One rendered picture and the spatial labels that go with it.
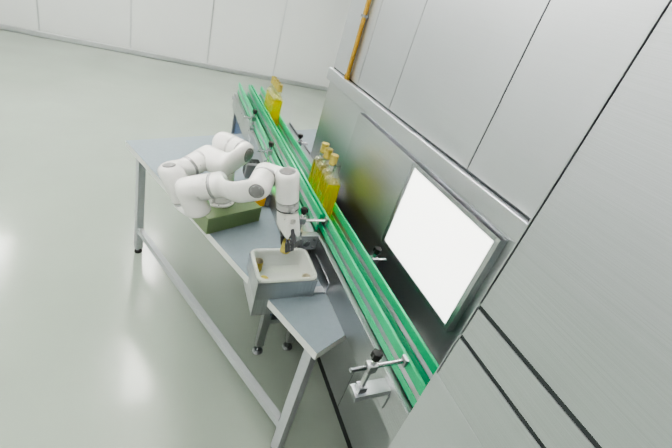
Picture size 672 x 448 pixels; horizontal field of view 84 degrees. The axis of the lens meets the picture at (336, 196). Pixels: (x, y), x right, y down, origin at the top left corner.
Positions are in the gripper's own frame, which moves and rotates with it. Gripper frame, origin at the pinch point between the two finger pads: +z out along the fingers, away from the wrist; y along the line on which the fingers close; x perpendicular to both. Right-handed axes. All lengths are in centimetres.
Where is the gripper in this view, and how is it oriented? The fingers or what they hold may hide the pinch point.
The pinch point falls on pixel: (287, 243)
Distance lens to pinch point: 132.0
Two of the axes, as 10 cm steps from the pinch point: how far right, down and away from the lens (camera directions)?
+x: -8.8, 1.9, -4.3
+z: -0.8, 8.5, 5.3
